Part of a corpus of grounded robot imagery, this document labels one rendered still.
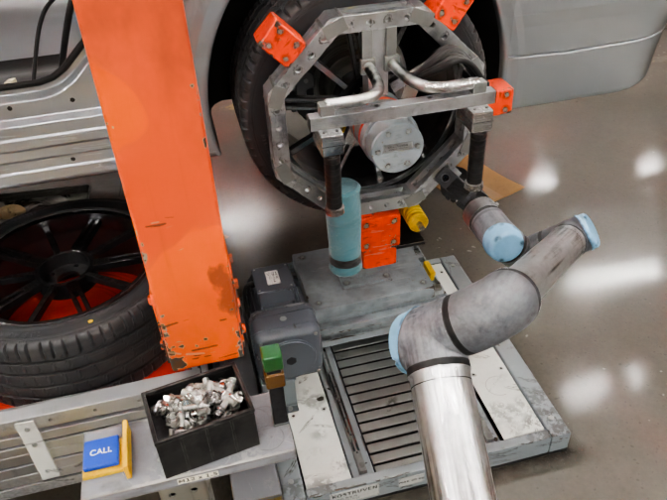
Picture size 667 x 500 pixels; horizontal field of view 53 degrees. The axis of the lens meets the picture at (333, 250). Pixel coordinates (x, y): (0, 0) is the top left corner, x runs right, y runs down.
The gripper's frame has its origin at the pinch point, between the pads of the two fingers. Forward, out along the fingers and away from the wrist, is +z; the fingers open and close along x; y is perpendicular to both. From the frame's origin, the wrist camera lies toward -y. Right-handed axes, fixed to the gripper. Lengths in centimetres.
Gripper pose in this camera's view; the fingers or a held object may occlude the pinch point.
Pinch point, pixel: (444, 169)
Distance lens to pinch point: 192.7
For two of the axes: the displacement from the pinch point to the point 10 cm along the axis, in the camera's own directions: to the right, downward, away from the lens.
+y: 7.1, 4.3, 5.5
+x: 6.5, -6.9, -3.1
